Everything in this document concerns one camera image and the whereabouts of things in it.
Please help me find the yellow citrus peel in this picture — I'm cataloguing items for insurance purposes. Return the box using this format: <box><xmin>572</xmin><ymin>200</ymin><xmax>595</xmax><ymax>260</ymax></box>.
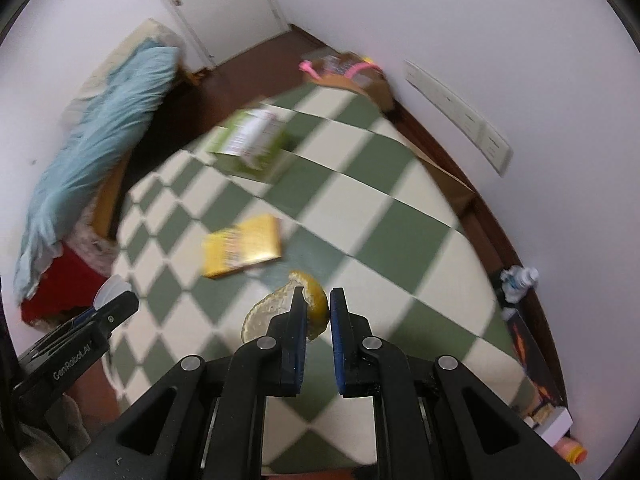
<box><xmin>241</xmin><ymin>271</ymin><xmax>330</xmax><ymax>344</ymax></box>

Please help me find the red bed sheet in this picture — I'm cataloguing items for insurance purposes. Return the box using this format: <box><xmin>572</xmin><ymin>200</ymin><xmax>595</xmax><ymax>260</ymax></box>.
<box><xmin>21</xmin><ymin>244</ymin><xmax>107</xmax><ymax>330</ymax></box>

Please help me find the yellow flat box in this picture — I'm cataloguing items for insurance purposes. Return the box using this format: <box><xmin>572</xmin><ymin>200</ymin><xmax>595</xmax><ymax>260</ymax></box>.
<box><xmin>202</xmin><ymin>214</ymin><xmax>282</xmax><ymax>278</ymax></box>

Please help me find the green checkered tablecloth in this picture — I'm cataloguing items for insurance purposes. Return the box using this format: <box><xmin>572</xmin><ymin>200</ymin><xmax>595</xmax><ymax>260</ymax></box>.
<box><xmin>102</xmin><ymin>81</ymin><xmax>536</xmax><ymax>474</ymax></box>

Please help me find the wooden table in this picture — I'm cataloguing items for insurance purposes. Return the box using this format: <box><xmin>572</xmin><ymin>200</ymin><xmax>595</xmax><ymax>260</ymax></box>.
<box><xmin>319</xmin><ymin>74</ymin><xmax>478</xmax><ymax>221</ymax></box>

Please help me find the white plastic bottle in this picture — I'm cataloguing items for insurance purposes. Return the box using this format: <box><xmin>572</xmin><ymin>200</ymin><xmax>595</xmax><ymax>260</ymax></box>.
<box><xmin>499</xmin><ymin>266</ymin><xmax>539</xmax><ymax>304</ymax></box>

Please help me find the green cardboard box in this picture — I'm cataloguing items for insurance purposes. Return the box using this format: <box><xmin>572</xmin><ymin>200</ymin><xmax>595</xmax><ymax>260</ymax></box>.
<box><xmin>205</xmin><ymin>106</ymin><xmax>286</xmax><ymax>181</ymax></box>

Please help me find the light blue duvet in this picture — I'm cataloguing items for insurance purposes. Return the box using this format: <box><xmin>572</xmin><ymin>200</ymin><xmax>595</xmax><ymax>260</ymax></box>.
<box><xmin>13</xmin><ymin>39</ymin><xmax>181</xmax><ymax>302</ymax></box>

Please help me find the orange capped bottle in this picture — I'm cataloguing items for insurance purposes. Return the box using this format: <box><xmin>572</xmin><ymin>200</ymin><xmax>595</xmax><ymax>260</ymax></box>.
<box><xmin>553</xmin><ymin>437</ymin><xmax>588</xmax><ymax>465</ymax></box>

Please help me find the brown cardboard box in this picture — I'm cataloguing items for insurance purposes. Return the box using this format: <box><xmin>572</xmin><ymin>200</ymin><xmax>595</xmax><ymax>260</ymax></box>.
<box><xmin>298</xmin><ymin>52</ymin><xmax>395</xmax><ymax>113</ymax></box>

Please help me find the white door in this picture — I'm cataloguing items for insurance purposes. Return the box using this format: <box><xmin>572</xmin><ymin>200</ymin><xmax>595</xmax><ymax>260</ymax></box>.
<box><xmin>165</xmin><ymin>0</ymin><xmax>288</xmax><ymax>68</ymax></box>

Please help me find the white wall panel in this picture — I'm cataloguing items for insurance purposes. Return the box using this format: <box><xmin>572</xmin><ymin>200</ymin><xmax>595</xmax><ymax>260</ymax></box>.
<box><xmin>404</xmin><ymin>60</ymin><xmax>513</xmax><ymax>176</ymax></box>

